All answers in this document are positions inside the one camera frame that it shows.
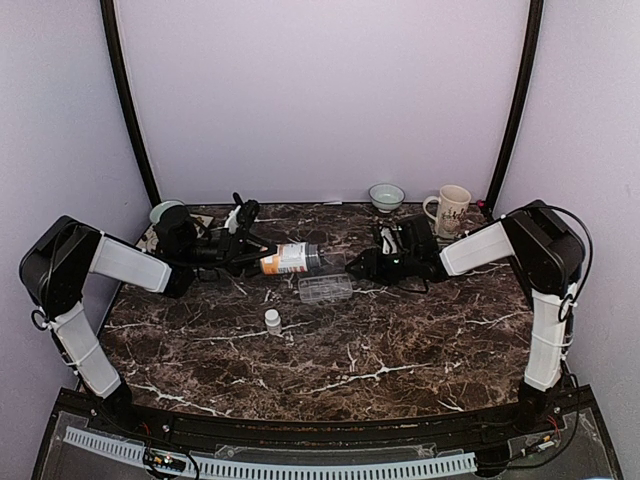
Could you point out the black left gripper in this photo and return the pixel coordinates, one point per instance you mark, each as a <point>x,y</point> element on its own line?
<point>235,252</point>

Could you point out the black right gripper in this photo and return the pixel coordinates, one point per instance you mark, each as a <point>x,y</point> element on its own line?
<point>374,266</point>

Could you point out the clear plastic pill organizer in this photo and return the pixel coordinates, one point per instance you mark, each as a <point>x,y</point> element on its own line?
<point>329,282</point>

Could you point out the orange pill bottle grey cap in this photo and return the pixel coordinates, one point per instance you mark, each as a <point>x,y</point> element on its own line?
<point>291,258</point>

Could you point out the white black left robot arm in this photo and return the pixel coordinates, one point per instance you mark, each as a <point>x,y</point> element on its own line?
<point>55,269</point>

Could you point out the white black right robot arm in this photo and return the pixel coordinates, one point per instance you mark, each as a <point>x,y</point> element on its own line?
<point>550,260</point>

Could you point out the teal striped ceramic bowl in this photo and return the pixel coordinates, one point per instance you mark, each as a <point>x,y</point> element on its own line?
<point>386,197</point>

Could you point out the small white pill bottle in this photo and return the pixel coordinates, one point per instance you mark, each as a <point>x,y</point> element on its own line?
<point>273,322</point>

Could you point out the floral patterned cloth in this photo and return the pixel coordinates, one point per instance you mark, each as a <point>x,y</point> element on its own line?
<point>148,240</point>

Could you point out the pale green ceramic bowl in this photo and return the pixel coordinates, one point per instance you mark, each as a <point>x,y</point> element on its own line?
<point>157,211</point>

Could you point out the cream floral ceramic mug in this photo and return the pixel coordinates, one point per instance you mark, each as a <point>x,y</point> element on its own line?
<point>447,209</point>

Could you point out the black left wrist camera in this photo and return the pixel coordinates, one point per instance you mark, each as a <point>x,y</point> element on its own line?
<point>245,213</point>

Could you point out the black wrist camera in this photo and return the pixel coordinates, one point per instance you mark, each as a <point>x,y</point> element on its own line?
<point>416,236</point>
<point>245,213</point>

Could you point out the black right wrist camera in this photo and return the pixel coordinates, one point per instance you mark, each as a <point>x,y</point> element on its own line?
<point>416,236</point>

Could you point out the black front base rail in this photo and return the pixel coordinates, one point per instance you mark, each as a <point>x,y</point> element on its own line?
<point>483,428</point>

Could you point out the white slotted cable duct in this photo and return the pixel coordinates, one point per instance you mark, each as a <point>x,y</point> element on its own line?
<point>196,466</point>

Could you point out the black left corner post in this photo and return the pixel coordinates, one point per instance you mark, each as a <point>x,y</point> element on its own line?
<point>118,67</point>

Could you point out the black corner post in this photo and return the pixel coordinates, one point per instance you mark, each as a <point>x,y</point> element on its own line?
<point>118,67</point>
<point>523,78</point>

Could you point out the black right corner post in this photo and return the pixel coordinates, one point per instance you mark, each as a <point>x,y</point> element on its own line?
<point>523,78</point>

